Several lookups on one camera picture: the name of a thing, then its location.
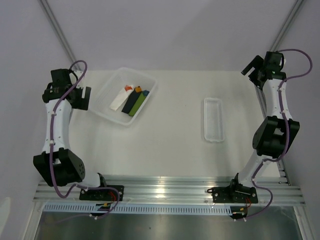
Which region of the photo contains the white paper napkin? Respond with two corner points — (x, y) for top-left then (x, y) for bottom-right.
(109, 85), (135, 111)

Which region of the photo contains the orange plastic spoon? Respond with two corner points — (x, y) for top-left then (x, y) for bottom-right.
(124, 85), (134, 92)

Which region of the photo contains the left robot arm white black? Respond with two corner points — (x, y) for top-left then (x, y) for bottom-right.
(33, 68), (109, 200)

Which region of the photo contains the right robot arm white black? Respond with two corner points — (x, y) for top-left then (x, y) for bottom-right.
(228, 51), (300, 202)

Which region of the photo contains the dark navy rolled napkin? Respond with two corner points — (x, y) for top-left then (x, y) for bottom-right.
(122, 89), (139, 114)

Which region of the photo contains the green rolled napkin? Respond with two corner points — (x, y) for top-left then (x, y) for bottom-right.
(128, 91), (147, 117)

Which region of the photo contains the large white plastic basket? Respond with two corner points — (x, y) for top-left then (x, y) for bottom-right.
(89, 67), (158, 126)

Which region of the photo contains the small white utensil tray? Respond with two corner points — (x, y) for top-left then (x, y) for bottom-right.
(203, 97), (225, 143)

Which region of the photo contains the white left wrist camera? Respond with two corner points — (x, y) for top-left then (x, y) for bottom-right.
(70, 70), (86, 89)

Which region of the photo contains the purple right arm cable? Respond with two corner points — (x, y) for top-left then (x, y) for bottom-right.
(231, 48), (313, 222)

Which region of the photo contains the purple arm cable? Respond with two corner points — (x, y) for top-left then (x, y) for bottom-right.
(231, 48), (313, 222)
(48, 59), (122, 222)

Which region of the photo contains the right aluminium frame post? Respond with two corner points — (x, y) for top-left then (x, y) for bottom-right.
(269, 0), (308, 52)

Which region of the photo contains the aluminium frame post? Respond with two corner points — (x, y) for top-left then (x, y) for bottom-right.
(37, 0), (77, 63)
(269, 0), (308, 52)

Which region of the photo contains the left aluminium frame post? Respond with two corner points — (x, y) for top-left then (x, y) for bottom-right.
(37, 0), (77, 63)

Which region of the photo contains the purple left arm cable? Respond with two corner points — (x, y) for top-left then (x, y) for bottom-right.
(48, 59), (122, 222)

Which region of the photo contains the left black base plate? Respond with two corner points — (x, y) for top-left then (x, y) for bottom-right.
(79, 185), (125, 202)

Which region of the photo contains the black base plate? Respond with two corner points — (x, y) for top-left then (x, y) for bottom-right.
(206, 186), (258, 204)
(79, 185), (125, 202)

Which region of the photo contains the right side aluminium rail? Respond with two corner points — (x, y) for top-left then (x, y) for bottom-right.
(246, 87), (278, 186)

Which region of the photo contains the white slotted cable duct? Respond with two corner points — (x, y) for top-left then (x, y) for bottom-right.
(43, 203), (232, 216)

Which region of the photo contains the aluminium mounting rail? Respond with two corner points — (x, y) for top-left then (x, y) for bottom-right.
(33, 174), (306, 207)

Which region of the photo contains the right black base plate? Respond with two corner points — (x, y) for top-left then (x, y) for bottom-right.
(206, 186), (258, 204)

